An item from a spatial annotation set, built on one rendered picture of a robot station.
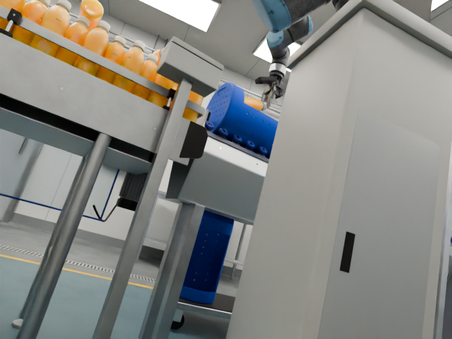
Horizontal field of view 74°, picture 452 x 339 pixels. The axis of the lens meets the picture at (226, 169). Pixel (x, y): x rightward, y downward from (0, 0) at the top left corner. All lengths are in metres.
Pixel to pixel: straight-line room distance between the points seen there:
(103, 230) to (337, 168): 4.30
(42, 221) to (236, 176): 3.79
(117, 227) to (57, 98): 3.77
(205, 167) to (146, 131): 0.31
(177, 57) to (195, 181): 0.50
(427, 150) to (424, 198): 0.11
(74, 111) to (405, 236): 0.93
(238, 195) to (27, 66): 0.89
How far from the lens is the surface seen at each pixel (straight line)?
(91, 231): 4.73
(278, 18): 0.97
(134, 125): 1.06
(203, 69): 1.08
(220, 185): 1.29
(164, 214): 4.74
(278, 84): 1.67
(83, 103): 1.05
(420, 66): 0.83
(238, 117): 1.35
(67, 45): 1.13
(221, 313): 1.82
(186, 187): 1.25
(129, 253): 0.97
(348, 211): 0.60
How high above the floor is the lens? 0.51
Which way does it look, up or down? 13 degrees up
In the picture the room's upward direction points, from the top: 15 degrees clockwise
